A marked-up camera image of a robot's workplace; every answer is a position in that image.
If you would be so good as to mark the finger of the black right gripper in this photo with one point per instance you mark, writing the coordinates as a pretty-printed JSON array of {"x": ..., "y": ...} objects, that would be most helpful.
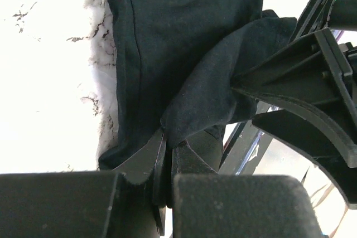
[
  {"x": 305, "y": 139},
  {"x": 271, "y": 79}
]

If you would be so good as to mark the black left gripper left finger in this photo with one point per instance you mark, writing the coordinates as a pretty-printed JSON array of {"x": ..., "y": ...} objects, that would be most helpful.
[{"x": 124, "y": 202}]

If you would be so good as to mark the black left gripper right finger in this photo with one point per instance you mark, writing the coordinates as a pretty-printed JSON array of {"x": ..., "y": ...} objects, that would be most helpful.
[{"x": 206, "y": 204}]

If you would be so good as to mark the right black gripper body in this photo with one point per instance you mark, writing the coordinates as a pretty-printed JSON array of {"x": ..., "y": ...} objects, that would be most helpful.
[{"x": 319, "y": 26}]

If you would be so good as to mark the black underwear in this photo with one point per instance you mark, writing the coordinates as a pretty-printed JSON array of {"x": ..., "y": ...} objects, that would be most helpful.
[{"x": 175, "y": 62}]

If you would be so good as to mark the black metal base rail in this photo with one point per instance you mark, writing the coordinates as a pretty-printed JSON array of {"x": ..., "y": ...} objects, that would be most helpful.
[{"x": 244, "y": 149}]

